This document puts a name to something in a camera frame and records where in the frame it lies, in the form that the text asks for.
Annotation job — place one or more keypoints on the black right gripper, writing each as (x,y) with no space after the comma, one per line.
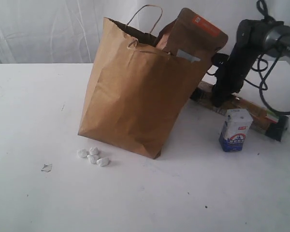
(230,75)

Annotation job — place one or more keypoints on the small blue white packet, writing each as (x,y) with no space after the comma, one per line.
(235,129)

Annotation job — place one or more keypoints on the spaghetti package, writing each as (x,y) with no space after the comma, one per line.
(264,121)

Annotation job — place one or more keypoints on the brown kraft pouch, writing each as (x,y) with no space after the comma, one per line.
(192,37)

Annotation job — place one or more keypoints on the white pebble cluster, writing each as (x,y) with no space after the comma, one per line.
(93,156)

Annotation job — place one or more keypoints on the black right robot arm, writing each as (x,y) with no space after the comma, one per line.
(253,38)

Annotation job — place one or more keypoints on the brown paper bag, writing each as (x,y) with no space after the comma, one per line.
(136,92)

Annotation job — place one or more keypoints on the small clear plastic scrap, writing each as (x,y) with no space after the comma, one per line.
(46,168)

